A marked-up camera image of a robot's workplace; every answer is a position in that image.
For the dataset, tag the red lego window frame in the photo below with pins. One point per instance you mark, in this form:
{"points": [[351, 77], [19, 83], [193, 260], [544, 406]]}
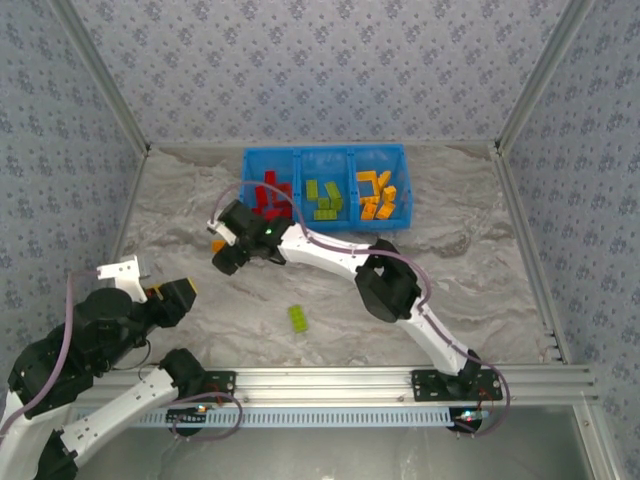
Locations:
{"points": [[285, 190]]}

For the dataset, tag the blue three-compartment bin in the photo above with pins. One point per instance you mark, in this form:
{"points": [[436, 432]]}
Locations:
{"points": [[320, 160]]}

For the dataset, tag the aluminium side rail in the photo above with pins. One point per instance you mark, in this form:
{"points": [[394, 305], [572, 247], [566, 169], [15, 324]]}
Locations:
{"points": [[127, 210], [531, 250]]}

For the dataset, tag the grey metal panel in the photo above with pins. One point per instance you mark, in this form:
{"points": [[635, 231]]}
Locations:
{"points": [[325, 455]]}

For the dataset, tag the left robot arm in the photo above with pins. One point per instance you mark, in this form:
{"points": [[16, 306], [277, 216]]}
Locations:
{"points": [[120, 405]]}

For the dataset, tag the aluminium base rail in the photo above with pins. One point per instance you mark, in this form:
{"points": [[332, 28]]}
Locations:
{"points": [[325, 385]]}

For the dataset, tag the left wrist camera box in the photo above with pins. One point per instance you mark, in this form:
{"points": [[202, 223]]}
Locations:
{"points": [[120, 275]]}

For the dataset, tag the orange lego window frame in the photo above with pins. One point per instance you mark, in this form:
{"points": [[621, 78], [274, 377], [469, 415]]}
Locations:
{"points": [[367, 176]]}

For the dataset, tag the aluminium frame post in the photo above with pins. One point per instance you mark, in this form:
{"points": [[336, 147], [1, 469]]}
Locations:
{"points": [[595, 445], [541, 75], [104, 75]]}

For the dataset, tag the small black controller board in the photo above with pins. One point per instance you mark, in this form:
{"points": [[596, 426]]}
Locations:
{"points": [[470, 417], [182, 416]]}

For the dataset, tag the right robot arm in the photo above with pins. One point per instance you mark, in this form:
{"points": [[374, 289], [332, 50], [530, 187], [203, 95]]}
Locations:
{"points": [[325, 252]]}

